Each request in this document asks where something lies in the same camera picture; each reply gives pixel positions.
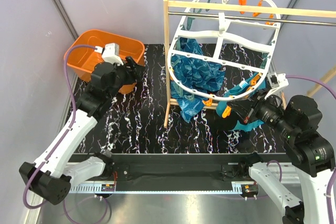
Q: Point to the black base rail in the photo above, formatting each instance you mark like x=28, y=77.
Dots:
x=169, y=174

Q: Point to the blue patterned cloth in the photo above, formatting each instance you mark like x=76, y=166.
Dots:
x=203, y=76

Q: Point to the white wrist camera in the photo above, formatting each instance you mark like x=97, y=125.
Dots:
x=277, y=83
x=110, y=53

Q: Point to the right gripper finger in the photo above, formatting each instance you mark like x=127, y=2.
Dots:
x=243, y=114
x=240, y=104

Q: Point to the wooden clothes rack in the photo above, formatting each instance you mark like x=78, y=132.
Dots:
x=266, y=17

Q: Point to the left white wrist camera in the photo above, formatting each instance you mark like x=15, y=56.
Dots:
x=110, y=53

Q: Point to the orange clothespin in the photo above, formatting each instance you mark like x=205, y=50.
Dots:
x=208, y=102
x=226, y=112

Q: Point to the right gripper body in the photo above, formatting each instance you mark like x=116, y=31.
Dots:
x=260, y=98

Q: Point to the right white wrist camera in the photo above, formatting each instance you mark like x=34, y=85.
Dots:
x=277, y=83

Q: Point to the orange plastic basket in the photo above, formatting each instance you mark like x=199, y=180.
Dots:
x=83, y=60

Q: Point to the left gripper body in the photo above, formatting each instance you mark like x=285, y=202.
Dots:
x=126, y=77

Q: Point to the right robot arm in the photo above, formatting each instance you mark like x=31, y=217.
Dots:
x=311, y=154

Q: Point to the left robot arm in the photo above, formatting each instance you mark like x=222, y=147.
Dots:
x=48, y=176

